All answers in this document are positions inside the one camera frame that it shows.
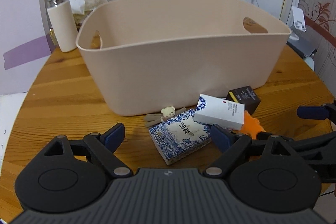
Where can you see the black small carton box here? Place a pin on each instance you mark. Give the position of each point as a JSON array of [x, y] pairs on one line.
[[245, 96]]

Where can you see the dark grey tablet device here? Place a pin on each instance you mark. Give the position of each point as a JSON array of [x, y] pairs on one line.
[[301, 46]]

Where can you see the orange plastic object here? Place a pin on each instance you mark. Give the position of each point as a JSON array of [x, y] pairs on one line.
[[251, 126]]

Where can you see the white blue card box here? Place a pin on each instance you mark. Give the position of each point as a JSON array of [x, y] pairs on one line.
[[212, 110]]

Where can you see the beige bear hair clip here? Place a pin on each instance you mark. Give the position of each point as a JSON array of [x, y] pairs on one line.
[[166, 113]]

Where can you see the beige plastic storage basket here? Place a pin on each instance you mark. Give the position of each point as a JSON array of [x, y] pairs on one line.
[[145, 55]]

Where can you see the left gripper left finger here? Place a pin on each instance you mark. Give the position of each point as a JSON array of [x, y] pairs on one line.
[[102, 148]]

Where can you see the cream thermos bottle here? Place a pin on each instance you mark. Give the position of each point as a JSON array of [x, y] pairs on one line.
[[63, 24]]

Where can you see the white bed sheet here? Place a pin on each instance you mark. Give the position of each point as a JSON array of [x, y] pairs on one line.
[[10, 106]]

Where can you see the tissue box with tissue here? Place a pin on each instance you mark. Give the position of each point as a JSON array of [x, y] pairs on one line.
[[78, 19]]

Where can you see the blue white porcelain pattern box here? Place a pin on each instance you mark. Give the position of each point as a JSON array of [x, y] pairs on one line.
[[179, 136]]

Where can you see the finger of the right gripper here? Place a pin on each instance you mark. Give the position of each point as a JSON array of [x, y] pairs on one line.
[[323, 112], [284, 160]]

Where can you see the white phone stand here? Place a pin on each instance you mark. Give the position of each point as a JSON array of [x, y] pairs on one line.
[[298, 23]]

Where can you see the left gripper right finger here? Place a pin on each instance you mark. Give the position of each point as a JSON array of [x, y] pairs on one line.
[[235, 150]]

